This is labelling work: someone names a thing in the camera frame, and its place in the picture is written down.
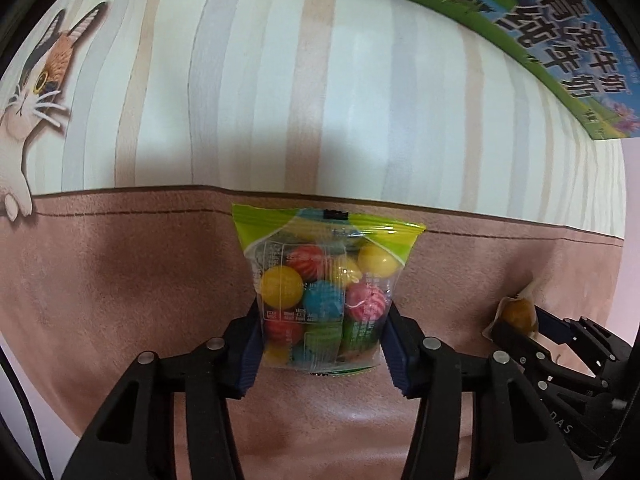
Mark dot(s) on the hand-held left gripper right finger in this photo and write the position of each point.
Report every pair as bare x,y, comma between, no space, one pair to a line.
395,355

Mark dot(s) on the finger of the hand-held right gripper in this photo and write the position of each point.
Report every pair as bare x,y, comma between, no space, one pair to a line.
530,355
557,325

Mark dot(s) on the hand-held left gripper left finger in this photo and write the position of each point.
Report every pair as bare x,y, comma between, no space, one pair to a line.
251,360

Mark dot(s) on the small brown candy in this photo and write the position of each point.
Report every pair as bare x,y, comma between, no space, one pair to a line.
517,312

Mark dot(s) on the colourful candy ball bag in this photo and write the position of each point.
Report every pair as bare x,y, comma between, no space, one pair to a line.
320,300

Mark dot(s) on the striped cat-print mat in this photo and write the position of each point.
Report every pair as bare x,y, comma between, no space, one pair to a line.
150,260

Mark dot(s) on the green blue milk carton box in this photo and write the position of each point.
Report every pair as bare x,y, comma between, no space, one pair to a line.
525,20

